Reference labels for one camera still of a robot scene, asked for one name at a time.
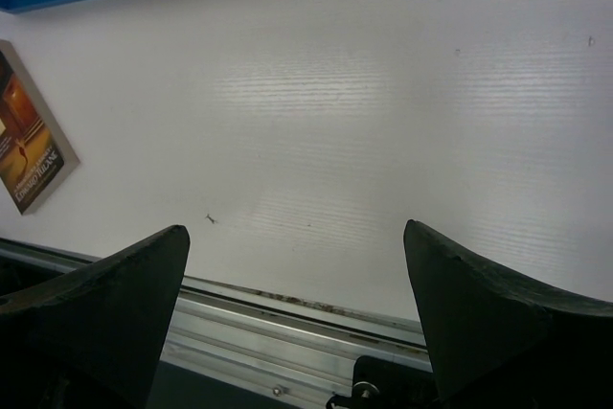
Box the Edward Tulane book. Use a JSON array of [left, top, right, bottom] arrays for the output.
[[1, 40, 79, 215]]

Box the aluminium mounting rail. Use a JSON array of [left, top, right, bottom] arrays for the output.
[[26, 245, 432, 408]]

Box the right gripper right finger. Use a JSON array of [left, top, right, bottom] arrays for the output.
[[403, 220, 612, 408]]

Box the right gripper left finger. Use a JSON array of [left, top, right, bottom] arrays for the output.
[[1, 225, 190, 408]]

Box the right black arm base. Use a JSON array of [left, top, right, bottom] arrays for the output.
[[326, 356, 442, 409]]

